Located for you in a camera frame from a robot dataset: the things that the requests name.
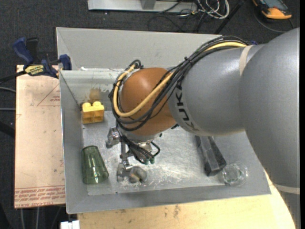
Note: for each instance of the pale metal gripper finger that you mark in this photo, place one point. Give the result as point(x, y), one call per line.
point(112, 136)
point(122, 170)

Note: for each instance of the grey lumpy toy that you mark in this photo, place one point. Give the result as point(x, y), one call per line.
point(138, 174)

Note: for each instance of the green translucent cup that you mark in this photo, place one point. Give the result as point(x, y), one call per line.
point(93, 166)

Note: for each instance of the yellow toy brick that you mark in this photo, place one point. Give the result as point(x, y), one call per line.
point(93, 113)

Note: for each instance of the grey metal bin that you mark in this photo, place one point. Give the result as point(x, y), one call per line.
point(171, 173)

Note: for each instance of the dark green flat block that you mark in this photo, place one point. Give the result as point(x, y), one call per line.
point(210, 156)

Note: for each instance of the brown cardboard board, red print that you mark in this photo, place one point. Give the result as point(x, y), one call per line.
point(38, 139)

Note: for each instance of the clear glass dish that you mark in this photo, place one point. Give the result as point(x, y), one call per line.
point(235, 174)

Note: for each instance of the black cylinder on white bracket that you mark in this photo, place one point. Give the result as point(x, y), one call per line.
point(174, 127)

